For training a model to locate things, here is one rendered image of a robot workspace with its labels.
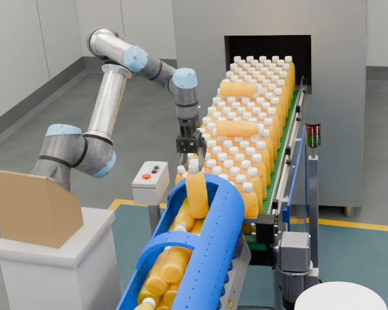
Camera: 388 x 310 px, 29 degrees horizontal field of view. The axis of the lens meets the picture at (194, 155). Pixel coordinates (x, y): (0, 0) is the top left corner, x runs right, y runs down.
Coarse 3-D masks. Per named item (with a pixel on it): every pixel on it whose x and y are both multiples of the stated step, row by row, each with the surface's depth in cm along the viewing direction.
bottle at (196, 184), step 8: (192, 176) 256; (200, 176) 256; (192, 184) 256; (200, 184) 256; (192, 192) 258; (200, 192) 258; (192, 200) 260; (200, 200) 259; (192, 208) 262; (200, 208) 261; (208, 208) 264; (192, 216) 264; (200, 216) 263
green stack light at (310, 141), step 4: (308, 136) 301; (312, 136) 300; (316, 136) 300; (320, 136) 302; (308, 140) 302; (312, 140) 301; (316, 140) 301; (320, 140) 302; (308, 144) 302; (312, 144) 301; (316, 144) 302; (320, 144) 303
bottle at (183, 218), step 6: (186, 198) 276; (186, 204) 271; (180, 210) 268; (186, 210) 267; (180, 216) 264; (186, 216) 264; (174, 222) 265; (180, 222) 263; (186, 222) 263; (192, 222) 265; (186, 228) 262
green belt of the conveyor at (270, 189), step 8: (296, 96) 423; (288, 112) 403; (288, 120) 393; (288, 128) 384; (280, 144) 368; (288, 144) 367; (280, 152) 360; (280, 160) 352; (272, 176) 338; (280, 176) 337; (272, 184) 331; (272, 192) 325; (264, 208) 313; (248, 240) 293; (256, 248) 294; (264, 248) 292
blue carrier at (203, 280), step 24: (216, 192) 262; (168, 216) 276; (216, 216) 251; (240, 216) 267; (168, 240) 233; (192, 240) 234; (216, 240) 241; (144, 264) 248; (192, 264) 224; (216, 264) 233; (192, 288) 216; (216, 288) 228
